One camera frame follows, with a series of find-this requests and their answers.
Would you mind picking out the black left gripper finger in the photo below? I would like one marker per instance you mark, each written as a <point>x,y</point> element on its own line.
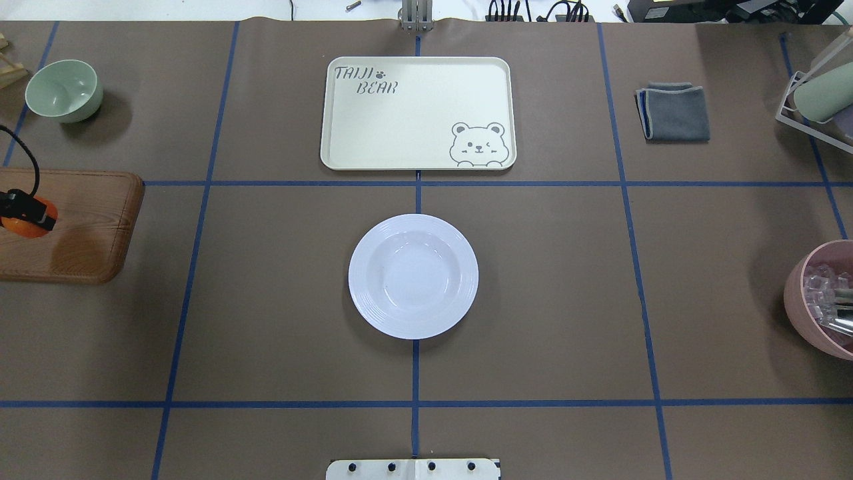
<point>21,206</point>

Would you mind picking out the cream bear print tray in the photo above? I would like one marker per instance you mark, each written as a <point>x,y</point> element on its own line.
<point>418,113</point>

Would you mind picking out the camera mount post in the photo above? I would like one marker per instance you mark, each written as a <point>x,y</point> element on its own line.
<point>416,15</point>

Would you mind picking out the green ceramic bowl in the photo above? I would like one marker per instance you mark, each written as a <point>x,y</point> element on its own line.
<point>67,91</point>

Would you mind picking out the green cylinder in rack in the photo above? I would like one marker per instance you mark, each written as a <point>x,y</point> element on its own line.
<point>821,98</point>

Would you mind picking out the metal utensils in pink bowl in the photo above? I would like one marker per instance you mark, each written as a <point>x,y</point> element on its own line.
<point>828,297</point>

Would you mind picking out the pink bowl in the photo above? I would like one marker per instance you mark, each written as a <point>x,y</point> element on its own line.
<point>837,254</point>

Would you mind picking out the grey folded cloth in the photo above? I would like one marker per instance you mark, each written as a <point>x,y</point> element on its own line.
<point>673,112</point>

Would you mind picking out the white wire rack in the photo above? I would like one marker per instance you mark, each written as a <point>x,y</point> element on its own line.
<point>837,131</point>

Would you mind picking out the orange mandarin fruit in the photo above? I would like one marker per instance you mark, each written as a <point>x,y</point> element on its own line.
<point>25,229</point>

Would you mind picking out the white round plate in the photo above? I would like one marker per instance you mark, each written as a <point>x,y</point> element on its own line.
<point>413,277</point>

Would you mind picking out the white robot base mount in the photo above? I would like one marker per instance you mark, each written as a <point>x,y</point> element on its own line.
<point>441,468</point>

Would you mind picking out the wooden cutting board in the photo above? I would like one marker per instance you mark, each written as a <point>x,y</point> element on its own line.
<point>97,215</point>

